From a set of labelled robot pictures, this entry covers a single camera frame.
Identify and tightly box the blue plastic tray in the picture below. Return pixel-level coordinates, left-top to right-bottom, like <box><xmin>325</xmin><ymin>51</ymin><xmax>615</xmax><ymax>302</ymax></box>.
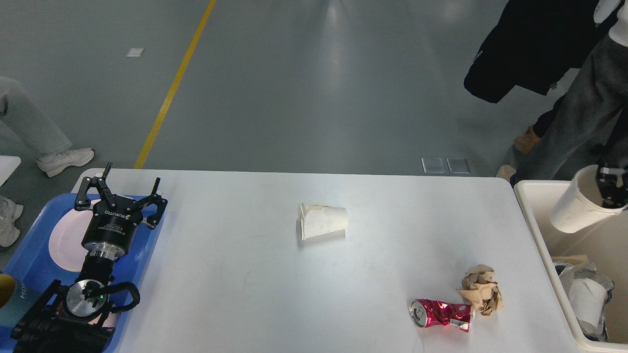
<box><xmin>0</xmin><ymin>194</ymin><xmax>162</xmax><ymax>353</ymax></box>

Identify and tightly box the crushed red soda can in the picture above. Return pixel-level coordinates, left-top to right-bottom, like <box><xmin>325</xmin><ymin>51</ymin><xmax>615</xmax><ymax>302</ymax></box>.
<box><xmin>409</xmin><ymin>299</ymin><xmax>474</xmax><ymax>332</ymax></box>

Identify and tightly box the person in light jeans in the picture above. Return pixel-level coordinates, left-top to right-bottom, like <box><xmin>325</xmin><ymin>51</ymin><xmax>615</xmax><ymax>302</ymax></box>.
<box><xmin>0</xmin><ymin>76</ymin><xmax>95</xmax><ymax>248</ymax></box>

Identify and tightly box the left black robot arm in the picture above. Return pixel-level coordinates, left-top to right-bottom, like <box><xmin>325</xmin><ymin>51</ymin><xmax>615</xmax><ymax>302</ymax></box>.
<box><xmin>1</xmin><ymin>164</ymin><xmax>168</xmax><ymax>353</ymax></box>

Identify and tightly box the teal mug yellow inside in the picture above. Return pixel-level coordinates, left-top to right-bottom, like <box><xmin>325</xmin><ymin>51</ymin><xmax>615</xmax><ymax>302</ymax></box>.
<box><xmin>0</xmin><ymin>273</ymin><xmax>40</xmax><ymax>328</ymax></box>

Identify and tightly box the crumpled brown paper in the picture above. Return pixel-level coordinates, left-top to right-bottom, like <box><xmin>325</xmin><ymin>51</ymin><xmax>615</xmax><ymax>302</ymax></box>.
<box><xmin>457</xmin><ymin>264</ymin><xmax>504</xmax><ymax>316</ymax></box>

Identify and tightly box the white table corner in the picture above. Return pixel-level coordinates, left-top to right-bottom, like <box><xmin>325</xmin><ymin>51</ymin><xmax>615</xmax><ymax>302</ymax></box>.
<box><xmin>0</xmin><ymin>155</ymin><xmax>22</xmax><ymax>187</ymax></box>

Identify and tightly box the pink plate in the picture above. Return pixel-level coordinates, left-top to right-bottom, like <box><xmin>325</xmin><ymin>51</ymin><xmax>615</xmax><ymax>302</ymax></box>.
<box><xmin>49</xmin><ymin>209</ymin><xmax>93</xmax><ymax>273</ymax></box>

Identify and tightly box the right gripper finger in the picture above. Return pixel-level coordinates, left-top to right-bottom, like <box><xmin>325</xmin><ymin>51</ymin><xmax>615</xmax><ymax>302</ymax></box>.
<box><xmin>595</xmin><ymin>164</ymin><xmax>628</xmax><ymax>209</ymax></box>

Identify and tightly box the foil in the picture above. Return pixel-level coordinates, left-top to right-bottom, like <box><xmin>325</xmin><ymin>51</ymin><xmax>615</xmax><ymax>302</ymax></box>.
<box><xmin>553</xmin><ymin>262</ymin><xmax>614</xmax><ymax>342</ymax></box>

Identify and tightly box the person in black clothes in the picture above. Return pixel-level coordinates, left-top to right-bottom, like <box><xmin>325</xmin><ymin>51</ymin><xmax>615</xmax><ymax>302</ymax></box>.
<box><xmin>463</xmin><ymin>0</ymin><xmax>609</xmax><ymax>155</ymax></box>

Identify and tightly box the crushed white paper cup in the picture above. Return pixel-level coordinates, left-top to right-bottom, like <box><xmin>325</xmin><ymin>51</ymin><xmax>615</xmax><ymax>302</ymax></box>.
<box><xmin>299</xmin><ymin>204</ymin><xmax>348</xmax><ymax>241</ymax></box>

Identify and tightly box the beige plastic bin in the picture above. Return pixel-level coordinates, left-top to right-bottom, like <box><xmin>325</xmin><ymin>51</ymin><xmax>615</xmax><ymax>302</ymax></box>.
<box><xmin>515</xmin><ymin>180</ymin><xmax>628</xmax><ymax>353</ymax></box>

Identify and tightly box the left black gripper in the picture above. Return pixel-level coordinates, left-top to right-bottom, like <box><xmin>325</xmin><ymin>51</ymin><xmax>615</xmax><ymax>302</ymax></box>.
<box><xmin>74</xmin><ymin>162</ymin><xmax>168</xmax><ymax>259</ymax></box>

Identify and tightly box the brown paper bag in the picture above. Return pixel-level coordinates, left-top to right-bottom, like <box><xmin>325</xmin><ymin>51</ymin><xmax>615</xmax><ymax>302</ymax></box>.
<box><xmin>551</xmin><ymin>254</ymin><xmax>590</xmax><ymax>265</ymax></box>

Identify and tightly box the metal floor plate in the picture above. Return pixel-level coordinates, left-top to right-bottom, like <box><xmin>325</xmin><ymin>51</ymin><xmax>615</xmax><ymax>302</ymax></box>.
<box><xmin>421</xmin><ymin>157</ymin><xmax>471</xmax><ymax>175</ymax></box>

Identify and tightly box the person in grey trousers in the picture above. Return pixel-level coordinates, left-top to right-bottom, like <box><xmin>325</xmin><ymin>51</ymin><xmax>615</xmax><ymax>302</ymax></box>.
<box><xmin>497</xmin><ymin>4</ymin><xmax>628</xmax><ymax>185</ymax></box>

